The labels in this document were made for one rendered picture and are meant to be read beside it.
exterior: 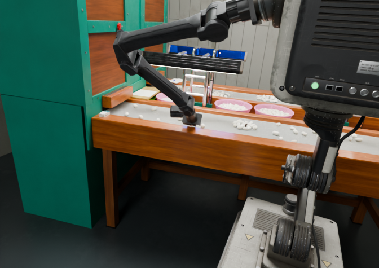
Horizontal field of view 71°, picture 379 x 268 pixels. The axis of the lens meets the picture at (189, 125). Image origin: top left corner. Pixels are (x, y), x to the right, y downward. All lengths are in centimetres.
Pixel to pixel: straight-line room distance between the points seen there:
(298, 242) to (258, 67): 257
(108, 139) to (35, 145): 48
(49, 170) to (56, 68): 65
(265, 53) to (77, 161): 242
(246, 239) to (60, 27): 130
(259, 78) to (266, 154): 209
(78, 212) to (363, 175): 163
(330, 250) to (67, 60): 148
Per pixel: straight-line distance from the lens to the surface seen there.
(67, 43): 150
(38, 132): 179
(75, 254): 184
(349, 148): 163
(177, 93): 121
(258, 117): 174
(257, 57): 335
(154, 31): 96
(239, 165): 140
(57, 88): 160
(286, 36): 73
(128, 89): 181
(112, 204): 182
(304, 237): 106
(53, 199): 199
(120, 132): 151
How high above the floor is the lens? 131
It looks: 22 degrees down
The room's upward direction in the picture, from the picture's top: 4 degrees clockwise
